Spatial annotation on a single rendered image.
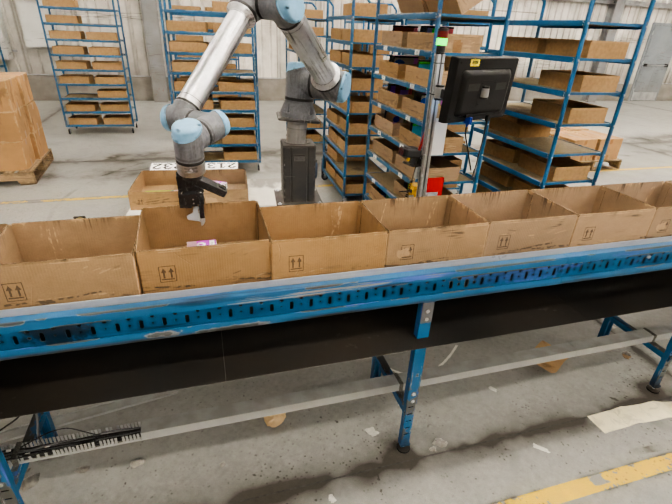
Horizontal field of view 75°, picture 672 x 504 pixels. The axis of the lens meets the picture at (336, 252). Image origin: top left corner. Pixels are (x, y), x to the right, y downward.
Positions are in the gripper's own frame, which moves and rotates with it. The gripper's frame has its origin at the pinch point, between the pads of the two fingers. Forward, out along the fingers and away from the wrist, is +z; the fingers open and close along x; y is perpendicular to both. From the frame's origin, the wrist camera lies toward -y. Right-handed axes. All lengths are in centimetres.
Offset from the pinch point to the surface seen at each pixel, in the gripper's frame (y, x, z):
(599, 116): -261, -91, 3
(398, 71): -137, -154, -4
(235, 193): -16, -70, 35
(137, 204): 33, -74, 40
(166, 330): 13.3, 40.8, 9.4
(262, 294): -15.5, 38.9, 0.9
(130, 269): 21.1, 30.0, -6.6
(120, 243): 28.2, 3.1, 4.6
